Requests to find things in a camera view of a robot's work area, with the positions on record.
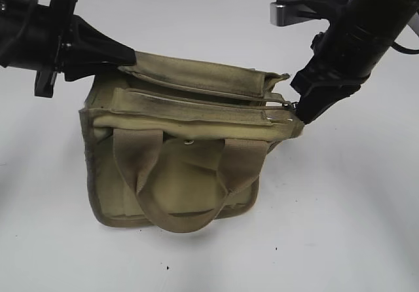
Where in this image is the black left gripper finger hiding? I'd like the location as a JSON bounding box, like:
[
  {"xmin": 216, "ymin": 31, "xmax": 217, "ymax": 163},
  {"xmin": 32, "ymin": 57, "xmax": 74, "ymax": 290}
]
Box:
[{"xmin": 75, "ymin": 16, "xmax": 136, "ymax": 76}]

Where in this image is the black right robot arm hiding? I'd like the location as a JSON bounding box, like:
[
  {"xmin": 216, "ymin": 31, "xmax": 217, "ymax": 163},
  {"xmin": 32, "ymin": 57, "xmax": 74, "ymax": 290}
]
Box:
[{"xmin": 291, "ymin": 0, "xmax": 418, "ymax": 124}]

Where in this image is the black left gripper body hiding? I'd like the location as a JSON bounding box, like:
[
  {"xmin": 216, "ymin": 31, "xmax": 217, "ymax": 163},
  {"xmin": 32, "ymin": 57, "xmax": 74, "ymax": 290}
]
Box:
[{"xmin": 19, "ymin": 0, "xmax": 78, "ymax": 98}]

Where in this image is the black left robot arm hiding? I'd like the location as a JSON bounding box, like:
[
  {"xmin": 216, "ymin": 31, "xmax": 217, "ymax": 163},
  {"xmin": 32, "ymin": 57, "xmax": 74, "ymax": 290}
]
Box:
[{"xmin": 1, "ymin": 0, "xmax": 136, "ymax": 98}]

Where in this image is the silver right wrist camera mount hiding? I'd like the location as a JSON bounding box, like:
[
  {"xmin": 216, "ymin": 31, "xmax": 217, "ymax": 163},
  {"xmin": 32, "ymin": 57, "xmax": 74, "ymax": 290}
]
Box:
[{"xmin": 270, "ymin": 0, "xmax": 349, "ymax": 27}]

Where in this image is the metal zipper pull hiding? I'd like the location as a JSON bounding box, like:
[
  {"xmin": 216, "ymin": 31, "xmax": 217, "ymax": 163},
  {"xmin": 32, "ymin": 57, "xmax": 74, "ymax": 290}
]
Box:
[{"xmin": 283, "ymin": 101, "xmax": 299, "ymax": 111}]

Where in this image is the yellow-green canvas bag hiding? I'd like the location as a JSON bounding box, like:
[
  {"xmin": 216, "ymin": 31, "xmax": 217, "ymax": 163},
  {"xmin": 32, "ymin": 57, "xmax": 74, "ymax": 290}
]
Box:
[{"xmin": 79, "ymin": 52, "xmax": 304, "ymax": 233}]

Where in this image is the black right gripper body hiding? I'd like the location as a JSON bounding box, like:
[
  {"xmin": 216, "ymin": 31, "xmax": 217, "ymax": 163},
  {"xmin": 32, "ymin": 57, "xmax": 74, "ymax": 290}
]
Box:
[{"xmin": 310, "ymin": 32, "xmax": 363, "ymax": 86}]

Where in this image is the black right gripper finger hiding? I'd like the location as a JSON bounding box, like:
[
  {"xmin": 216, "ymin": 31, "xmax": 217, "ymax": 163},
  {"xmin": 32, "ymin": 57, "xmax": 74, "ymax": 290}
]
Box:
[
  {"xmin": 290, "ymin": 61, "xmax": 330, "ymax": 94},
  {"xmin": 296, "ymin": 82, "xmax": 354, "ymax": 124}
]

